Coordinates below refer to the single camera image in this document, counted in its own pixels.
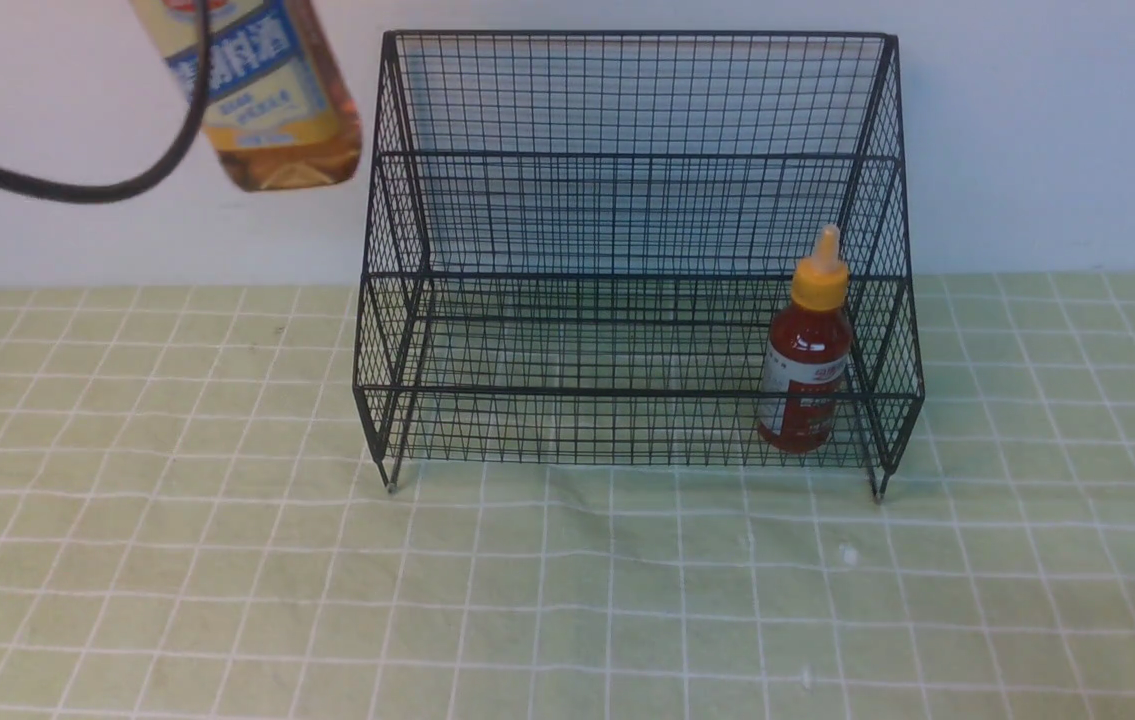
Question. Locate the black wire mesh shelf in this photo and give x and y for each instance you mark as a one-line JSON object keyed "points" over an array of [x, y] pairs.
{"points": [[576, 242]]}

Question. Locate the small red sauce bottle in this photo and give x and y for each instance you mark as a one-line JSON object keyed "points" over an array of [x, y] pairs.
{"points": [[807, 352]]}

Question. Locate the green checkered tablecloth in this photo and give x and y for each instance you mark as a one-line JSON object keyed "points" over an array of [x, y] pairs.
{"points": [[191, 528]]}

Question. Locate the large cooking wine bottle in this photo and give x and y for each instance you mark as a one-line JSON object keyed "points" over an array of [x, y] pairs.
{"points": [[279, 116]]}

